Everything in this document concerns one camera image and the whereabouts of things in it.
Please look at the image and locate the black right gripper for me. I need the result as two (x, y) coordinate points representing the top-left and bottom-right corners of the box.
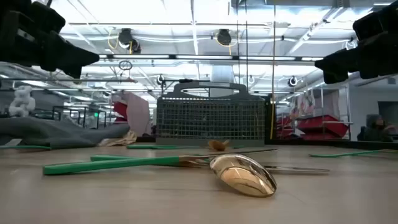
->
(314, 29), (398, 84)

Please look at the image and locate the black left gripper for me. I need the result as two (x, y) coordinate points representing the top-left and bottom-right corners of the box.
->
(0, 0), (100, 78)

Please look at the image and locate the green-handled gold fork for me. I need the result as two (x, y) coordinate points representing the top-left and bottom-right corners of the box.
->
(308, 149), (398, 158)

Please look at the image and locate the green-handled gold knife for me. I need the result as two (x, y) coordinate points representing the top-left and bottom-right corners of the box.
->
(90, 154), (331, 174)
(42, 147), (279, 176)

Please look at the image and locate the grey mesh silverware basket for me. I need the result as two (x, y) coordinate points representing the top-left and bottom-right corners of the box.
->
(155, 81), (267, 147)

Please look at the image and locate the grey metal pole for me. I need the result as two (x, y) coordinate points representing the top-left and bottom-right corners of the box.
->
(0, 77), (137, 83)

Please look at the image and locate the colourful hanging fabric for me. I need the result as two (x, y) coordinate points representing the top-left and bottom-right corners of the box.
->
(290, 90), (315, 118)

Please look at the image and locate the metal storage rack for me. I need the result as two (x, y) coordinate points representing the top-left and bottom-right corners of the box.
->
(275, 85), (354, 141)

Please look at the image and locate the large red bin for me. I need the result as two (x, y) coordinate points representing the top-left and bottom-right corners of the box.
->
(297, 114), (349, 138)

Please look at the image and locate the red object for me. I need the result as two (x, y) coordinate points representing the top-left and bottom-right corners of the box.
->
(112, 101), (128, 124)

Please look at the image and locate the white twisted figure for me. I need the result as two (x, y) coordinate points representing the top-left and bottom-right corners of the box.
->
(8, 85), (37, 118)

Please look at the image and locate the person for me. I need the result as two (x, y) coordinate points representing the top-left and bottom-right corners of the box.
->
(356, 114), (398, 142)

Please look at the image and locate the grey cloth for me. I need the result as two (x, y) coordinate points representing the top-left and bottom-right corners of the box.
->
(0, 116), (131, 149)

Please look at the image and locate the small red bin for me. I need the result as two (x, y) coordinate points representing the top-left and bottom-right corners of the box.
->
(276, 116), (295, 139)

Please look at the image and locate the pink board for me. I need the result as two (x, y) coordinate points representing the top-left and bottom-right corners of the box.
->
(123, 91), (153, 137)

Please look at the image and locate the white paper tag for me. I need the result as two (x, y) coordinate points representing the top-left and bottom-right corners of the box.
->
(2, 138), (23, 147)

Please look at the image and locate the white column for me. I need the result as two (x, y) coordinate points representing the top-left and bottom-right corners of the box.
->
(210, 64), (234, 98)

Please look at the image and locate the black overhead light bar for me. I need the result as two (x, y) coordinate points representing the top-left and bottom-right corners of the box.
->
(98, 54), (324, 62)

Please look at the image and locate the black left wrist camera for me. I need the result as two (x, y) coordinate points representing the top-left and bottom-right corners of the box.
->
(29, 0), (67, 34)

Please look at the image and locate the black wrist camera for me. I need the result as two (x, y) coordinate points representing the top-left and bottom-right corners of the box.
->
(29, 0), (67, 34)
(353, 0), (398, 41)

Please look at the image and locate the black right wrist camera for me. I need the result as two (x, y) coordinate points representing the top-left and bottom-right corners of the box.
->
(353, 0), (398, 41)

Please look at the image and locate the black hanging cable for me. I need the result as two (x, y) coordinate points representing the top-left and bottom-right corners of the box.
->
(235, 0), (241, 85)
(244, 0), (249, 86)

